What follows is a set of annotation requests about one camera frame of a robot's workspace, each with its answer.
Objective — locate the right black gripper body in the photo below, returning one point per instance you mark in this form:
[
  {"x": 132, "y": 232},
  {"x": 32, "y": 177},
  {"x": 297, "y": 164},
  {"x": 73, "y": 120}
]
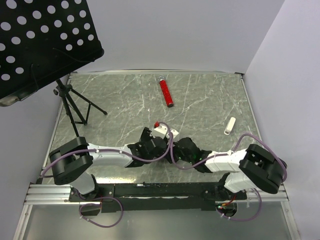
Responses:
[{"x": 178, "y": 154}]

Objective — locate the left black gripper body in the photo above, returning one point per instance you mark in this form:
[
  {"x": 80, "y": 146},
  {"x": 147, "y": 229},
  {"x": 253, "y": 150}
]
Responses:
[{"x": 146, "y": 137}]

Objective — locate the white stapler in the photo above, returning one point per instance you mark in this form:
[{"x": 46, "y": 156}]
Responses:
[{"x": 230, "y": 125}]

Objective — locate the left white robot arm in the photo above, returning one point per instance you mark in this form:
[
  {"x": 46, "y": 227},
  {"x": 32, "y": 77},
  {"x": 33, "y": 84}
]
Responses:
[{"x": 70, "y": 162}]

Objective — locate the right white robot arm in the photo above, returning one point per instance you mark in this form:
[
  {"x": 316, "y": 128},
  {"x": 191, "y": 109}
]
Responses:
[{"x": 252, "y": 167}]

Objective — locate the red cylindrical tube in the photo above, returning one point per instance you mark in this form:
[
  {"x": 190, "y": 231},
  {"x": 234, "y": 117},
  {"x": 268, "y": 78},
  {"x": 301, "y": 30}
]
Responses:
[{"x": 165, "y": 91}]

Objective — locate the black tripod stand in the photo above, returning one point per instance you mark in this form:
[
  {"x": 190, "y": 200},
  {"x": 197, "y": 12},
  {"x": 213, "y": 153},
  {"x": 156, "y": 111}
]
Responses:
[{"x": 63, "y": 91}]

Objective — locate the black perforated music stand desk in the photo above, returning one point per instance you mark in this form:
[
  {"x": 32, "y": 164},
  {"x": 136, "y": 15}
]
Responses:
[{"x": 42, "y": 41}]

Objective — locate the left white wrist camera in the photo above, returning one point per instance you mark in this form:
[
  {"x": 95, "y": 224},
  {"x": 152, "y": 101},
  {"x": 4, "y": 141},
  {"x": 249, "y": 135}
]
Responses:
[{"x": 160, "y": 130}]

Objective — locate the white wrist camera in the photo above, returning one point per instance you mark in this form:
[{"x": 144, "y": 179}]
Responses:
[
  {"x": 160, "y": 130},
  {"x": 175, "y": 133}
]

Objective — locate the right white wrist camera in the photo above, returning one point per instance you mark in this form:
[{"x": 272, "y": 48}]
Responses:
[{"x": 175, "y": 133}]

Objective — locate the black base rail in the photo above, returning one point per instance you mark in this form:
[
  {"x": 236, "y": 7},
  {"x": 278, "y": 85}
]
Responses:
[{"x": 158, "y": 196}]

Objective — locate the aluminium frame rail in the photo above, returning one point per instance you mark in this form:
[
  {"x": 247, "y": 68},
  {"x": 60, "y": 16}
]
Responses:
[{"x": 47, "y": 194}]

